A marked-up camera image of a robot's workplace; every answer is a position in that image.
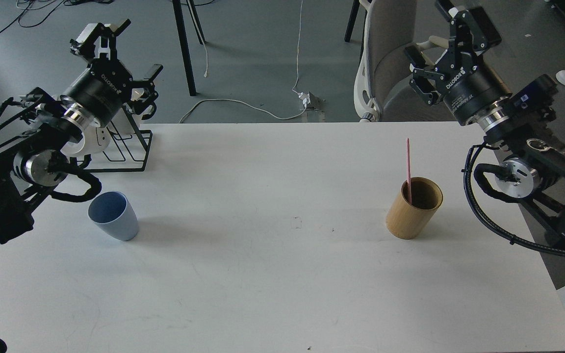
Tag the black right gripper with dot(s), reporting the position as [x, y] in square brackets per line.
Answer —
[465, 89]

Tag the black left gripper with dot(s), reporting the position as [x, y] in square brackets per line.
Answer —
[106, 85]

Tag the blue cup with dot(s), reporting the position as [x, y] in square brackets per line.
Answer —
[114, 214]

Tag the pink chopstick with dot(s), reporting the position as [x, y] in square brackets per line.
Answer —
[408, 171]

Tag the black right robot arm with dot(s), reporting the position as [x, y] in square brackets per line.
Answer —
[520, 160]

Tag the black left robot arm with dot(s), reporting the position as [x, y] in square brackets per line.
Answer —
[36, 128]

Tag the white cup on rack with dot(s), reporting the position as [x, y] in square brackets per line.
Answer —
[94, 140]

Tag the black table leg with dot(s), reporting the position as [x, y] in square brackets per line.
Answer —
[184, 48]

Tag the grey office chair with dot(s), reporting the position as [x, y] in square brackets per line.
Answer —
[381, 93]

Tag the bamboo cylinder holder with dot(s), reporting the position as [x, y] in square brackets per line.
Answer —
[413, 208]

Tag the black wire cup rack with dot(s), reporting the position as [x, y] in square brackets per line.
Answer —
[128, 151]

